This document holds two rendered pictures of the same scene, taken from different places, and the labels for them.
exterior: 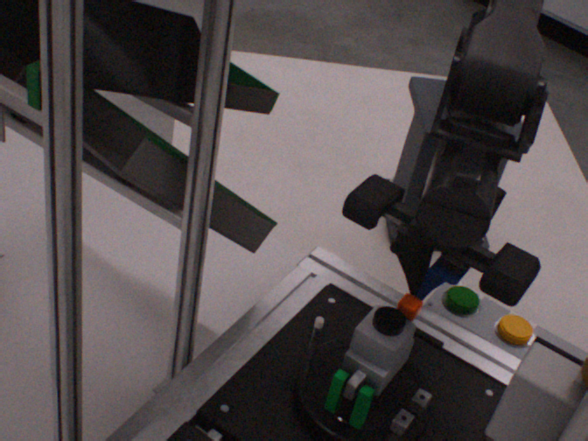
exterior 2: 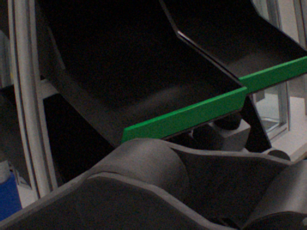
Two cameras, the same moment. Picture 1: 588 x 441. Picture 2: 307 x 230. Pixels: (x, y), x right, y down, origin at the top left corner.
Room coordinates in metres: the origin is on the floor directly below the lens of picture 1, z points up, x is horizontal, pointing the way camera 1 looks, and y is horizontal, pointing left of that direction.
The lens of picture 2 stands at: (0.89, -0.45, 1.53)
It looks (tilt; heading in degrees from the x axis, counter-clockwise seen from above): 16 degrees down; 106
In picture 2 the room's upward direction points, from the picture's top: 7 degrees counter-clockwise
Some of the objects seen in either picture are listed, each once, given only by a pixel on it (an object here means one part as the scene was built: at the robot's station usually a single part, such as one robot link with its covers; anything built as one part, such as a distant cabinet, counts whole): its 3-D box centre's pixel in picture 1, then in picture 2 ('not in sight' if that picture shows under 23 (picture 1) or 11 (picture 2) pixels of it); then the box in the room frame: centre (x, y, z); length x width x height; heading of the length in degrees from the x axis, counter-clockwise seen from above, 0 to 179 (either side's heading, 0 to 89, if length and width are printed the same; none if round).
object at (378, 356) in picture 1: (376, 348); not in sight; (0.56, -0.10, 1.06); 0.08 x 0.04 x 0.07; 154
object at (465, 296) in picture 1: (461, 302); not in sight; (0.76, -0.21, 0.96); 0.04 x 0.04 x 0.02
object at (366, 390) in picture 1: (361, 407); not in sight; (0.53, -0.10, 1.01); 0.01 x 0.01 x 0.05; 64
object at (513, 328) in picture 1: (514, 332); not in sight; (0.73, -0.28, 0.96); 0.04 x 0.04 x 0.02
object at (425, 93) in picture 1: (449, 167); not in sight; (1.04, -0.20, 0.96); 0.15 x 0.15 x 0.20; 10
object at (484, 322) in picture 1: (506, 349); not in sight; (0.73, -0.28, 0.93); 0.21 x 0.07 x 0.06; 64
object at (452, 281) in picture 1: (442, 284); not in sight; (0.63, -0.15, 1.10); 0.06 x 0.04 x 0.07; 154
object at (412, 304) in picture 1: (398, 332); not in sight; (0.61, -0.12, 1.04); 0.04 x 0.02 x 0.08; 154
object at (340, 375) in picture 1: (337, 391); not in sight; (0.54, -0.07, 1.01); 0.01 x 0.01 x 0.05; 64
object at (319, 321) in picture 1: (311, 349); not in sight; (0.57, -0.04, 1.03); 0.01 x 0.01 x 0.08; 64
